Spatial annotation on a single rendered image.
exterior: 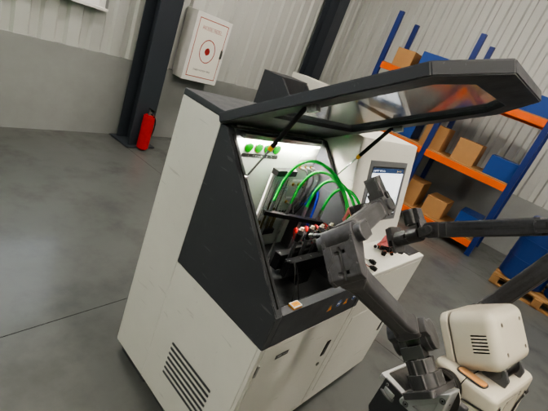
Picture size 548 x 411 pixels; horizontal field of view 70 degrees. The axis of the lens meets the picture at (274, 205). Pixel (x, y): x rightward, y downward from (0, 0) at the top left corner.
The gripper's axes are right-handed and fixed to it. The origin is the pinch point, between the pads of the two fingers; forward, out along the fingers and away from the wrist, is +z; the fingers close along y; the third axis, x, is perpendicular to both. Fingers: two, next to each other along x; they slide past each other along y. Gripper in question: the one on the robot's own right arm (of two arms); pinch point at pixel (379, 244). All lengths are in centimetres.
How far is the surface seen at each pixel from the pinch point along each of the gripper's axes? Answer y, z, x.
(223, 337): -29, 44, 51
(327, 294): -17.3, 21.2, 13.4
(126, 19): 336, 293, 16
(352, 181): 36.3, 19.7, -13.7
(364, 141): 53, 9, -15
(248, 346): -33, 31, 48
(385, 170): 47, 21, -44
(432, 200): 131, 234, -458
